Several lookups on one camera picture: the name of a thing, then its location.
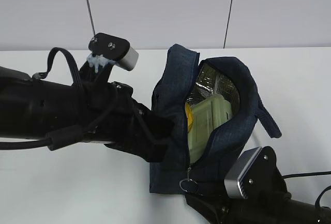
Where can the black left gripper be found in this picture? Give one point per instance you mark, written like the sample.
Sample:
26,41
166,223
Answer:
131,127

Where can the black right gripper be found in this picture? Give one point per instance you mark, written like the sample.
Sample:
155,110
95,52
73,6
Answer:
222,202

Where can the dark blue lunch bag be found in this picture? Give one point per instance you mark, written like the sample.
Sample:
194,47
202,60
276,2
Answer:
186,78

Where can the yellow pear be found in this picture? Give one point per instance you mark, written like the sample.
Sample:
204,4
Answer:
189,115

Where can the green lidded glass container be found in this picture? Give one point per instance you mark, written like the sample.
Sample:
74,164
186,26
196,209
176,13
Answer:
209,114

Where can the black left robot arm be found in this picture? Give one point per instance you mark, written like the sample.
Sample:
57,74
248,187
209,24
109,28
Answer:
38,109

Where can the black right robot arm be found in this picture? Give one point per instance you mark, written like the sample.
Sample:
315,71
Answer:
277,206

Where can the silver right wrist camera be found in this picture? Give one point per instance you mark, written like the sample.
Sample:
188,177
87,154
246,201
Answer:
251,175

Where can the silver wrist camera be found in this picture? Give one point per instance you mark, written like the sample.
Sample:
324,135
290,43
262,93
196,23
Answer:
106,49
251,175

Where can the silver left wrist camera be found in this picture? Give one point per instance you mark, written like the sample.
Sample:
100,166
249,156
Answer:
106,49

